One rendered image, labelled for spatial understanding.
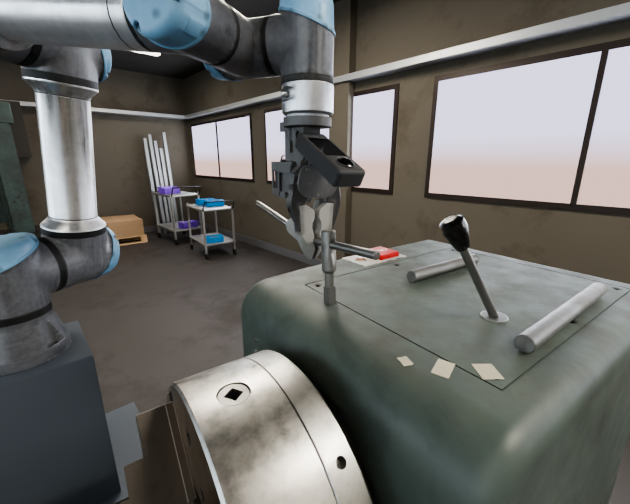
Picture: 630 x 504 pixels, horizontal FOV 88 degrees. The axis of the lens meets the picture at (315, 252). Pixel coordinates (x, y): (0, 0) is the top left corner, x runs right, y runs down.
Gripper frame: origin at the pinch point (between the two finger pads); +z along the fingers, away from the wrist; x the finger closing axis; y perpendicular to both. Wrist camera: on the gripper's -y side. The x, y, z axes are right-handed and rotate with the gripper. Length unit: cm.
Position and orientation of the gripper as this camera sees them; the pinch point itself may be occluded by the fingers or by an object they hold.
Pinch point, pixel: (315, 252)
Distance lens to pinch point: 52.2
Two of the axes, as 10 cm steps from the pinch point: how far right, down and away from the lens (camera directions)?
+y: -5.8, -2.2, 7.8
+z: 0.0, 9.6, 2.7
